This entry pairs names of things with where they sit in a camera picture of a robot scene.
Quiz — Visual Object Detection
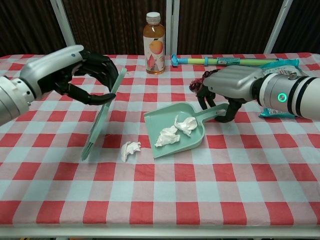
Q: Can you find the teal green water pump toy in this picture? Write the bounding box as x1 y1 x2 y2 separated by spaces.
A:
170 53 280 69

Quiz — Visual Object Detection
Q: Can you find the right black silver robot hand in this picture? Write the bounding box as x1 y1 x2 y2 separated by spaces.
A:
196 65 263 123

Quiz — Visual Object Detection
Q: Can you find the white partition frame post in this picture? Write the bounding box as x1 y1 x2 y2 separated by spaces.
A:
49 0 80 51
263 0 294 54
165 0 181 55

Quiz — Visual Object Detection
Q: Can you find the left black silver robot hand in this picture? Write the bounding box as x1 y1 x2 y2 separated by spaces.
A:
19 44 120 106

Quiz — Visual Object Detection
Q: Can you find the green dustpan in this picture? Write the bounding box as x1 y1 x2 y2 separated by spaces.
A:
143 102 230 160

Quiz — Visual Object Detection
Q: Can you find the red white checkered tablecloth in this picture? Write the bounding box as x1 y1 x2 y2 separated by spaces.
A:
0 53 320 232

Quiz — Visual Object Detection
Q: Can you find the dark red grape bunch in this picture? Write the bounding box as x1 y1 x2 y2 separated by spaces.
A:
189 69 214 97

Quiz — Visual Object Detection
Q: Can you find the dark brown curtain panel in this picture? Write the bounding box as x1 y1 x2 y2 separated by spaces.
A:
0 0 70 56
271 0 320 54
176 0 283 55
62 0 171 56

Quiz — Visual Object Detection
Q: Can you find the green hand broom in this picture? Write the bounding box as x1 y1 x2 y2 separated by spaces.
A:
81 68 128 162

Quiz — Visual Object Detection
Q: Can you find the white tissue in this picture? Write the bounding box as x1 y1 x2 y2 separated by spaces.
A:
120 140 143 163
154 125 181 149
173 114 198 137

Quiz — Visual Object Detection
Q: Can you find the orange juice bottle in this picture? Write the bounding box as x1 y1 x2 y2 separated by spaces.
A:
142 11 166 75

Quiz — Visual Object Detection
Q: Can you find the teal white snack bag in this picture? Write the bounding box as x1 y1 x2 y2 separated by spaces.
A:
258 58 307 119

